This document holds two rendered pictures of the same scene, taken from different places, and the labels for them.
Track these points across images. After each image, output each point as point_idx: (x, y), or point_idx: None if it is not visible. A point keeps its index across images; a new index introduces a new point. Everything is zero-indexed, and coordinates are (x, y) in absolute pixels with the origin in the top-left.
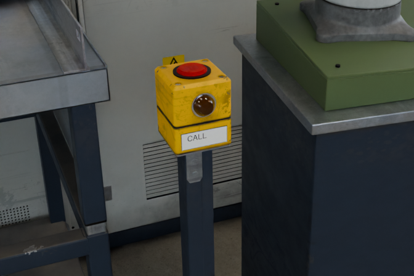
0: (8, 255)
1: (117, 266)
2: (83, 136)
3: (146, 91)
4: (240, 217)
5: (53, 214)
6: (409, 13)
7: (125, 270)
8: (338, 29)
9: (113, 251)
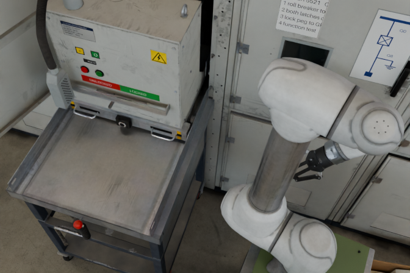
0: (123, 248)
1: (219, 206)
2: (152, 242)
3: (255, 159)
4: (292, 214)
5: (197, 178)
6: (336, 271)
7: (221, 211)
8: (277, 270)
9: (224, 196)
